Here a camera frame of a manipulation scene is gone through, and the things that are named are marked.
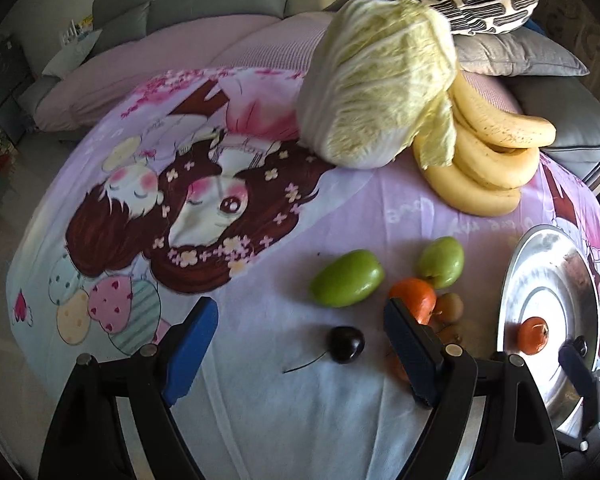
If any round green fruit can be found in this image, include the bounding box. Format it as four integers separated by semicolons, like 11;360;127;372
418;236;465;290

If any grey pillow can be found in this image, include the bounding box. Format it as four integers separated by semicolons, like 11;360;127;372
451;26;590;78

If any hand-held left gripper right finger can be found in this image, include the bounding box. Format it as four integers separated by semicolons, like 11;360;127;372
382;297;566;480

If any dark cabinet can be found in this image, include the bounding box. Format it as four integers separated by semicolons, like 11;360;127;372
0;34;37;147

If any pale pillow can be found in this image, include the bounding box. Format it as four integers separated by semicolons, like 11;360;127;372
42;29;104;79

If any black and white patterned pillow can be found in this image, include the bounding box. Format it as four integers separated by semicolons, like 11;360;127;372
396;0;542;36

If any dark red cherry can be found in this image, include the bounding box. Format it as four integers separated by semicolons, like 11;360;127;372
282;326;366;375

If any napa cabbage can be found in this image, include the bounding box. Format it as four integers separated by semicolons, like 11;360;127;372
296;0;460;170

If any round metal plate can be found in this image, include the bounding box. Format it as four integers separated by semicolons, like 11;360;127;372
497;224;600;433

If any printed cartoon blanket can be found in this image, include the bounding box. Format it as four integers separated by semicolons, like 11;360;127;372
5;66;600;480

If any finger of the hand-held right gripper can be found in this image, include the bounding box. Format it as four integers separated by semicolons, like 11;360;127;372
557;336;600;454

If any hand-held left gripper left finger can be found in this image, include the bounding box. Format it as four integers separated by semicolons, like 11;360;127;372
37;296;220;480

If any grey cushion with piping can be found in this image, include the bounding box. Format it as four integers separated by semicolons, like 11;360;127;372
506;75;600;164

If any oblong green fruit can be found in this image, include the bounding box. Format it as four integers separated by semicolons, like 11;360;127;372
309;250;385;309

